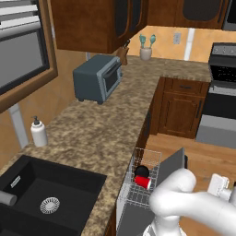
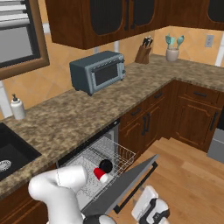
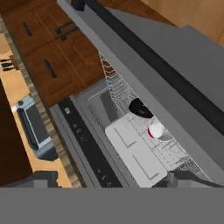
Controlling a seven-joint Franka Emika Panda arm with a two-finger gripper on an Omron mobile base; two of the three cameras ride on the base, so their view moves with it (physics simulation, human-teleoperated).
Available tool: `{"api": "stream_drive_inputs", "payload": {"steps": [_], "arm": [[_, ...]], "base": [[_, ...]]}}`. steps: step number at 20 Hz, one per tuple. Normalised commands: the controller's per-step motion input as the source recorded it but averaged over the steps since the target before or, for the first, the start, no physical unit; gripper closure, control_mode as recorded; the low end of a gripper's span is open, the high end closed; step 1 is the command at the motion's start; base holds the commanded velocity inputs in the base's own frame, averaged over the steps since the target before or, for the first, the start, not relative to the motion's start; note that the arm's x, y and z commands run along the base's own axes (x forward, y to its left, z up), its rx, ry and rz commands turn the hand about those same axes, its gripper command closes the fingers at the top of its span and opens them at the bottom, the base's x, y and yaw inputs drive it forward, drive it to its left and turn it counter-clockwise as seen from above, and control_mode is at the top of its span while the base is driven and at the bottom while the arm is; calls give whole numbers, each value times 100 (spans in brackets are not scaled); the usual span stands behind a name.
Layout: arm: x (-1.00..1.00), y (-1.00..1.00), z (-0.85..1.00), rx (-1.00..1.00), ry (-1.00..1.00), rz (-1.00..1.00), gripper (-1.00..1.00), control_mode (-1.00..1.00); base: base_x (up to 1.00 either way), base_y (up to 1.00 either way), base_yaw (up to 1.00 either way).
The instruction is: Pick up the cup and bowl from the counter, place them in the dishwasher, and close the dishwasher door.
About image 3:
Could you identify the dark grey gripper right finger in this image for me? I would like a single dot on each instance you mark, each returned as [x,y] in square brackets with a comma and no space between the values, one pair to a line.
[182,179]

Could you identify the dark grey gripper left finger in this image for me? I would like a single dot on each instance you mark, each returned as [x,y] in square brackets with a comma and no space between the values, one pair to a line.
[43,179]

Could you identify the white cup with red mark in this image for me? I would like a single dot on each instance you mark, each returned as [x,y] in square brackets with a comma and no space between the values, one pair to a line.
[157,129]

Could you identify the grey dishwasher with black panel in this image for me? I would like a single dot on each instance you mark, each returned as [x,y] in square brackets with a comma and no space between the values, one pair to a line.
[87,140]

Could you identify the black bowl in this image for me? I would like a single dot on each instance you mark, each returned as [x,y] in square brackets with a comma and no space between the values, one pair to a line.
[140,108]

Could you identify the brown wooden cupboard door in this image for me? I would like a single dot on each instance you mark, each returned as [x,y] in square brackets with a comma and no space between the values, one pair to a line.
[67,84]
[49,14]
[84,58]
[17,32]

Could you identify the grey dishwasher door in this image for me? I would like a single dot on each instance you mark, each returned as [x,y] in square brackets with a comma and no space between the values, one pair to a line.
[189,58]

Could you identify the dark brown cupboard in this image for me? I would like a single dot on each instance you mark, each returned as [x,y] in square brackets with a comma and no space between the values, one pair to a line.
[11,140]

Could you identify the grey toaster oven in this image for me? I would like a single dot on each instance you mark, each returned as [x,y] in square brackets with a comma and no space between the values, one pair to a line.
[35,128]

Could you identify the brown knife block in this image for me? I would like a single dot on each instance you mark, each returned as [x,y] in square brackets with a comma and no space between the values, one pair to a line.
[8,62]

